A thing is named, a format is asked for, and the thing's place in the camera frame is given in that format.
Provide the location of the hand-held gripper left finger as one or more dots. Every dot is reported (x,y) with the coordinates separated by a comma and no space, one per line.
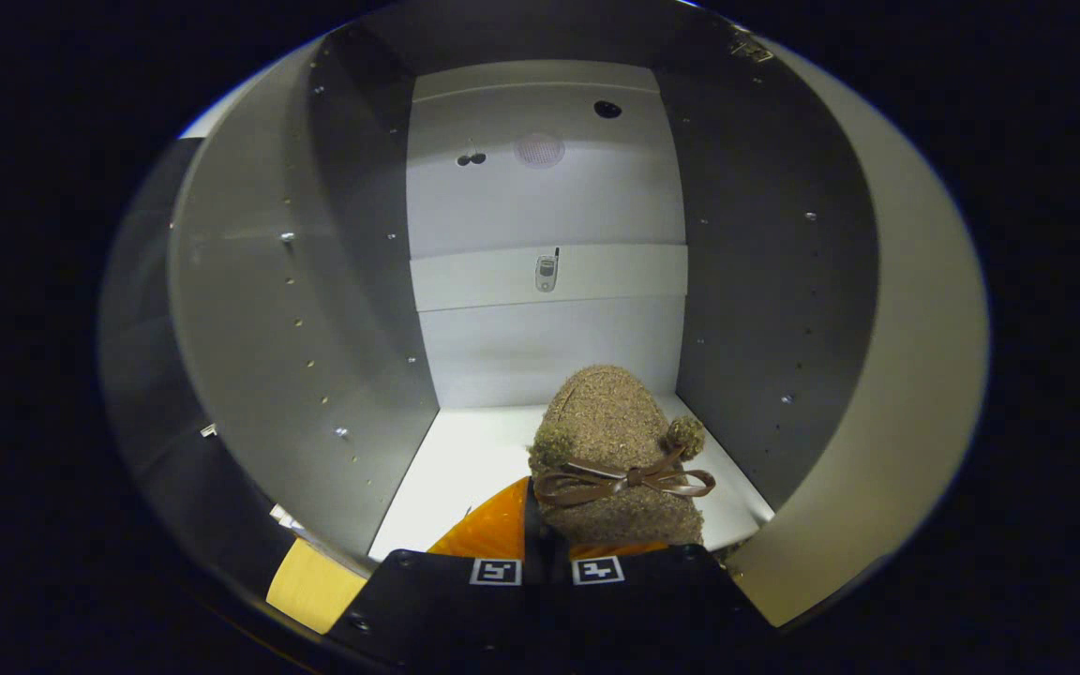
(532,539)

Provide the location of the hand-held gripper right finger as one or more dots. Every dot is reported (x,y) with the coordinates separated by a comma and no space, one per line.
(652,600)

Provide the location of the brown fuzzy shoe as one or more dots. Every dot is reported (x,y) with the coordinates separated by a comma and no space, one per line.
(610,441)

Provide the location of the grey shoe cabinet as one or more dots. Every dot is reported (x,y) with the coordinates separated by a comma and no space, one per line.
(540,206)

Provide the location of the beige shoe cabinet door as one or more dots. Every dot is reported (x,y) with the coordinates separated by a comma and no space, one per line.
(915,375)

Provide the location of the black backdrop cloth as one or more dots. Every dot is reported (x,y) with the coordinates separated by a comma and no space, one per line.
(142,375)

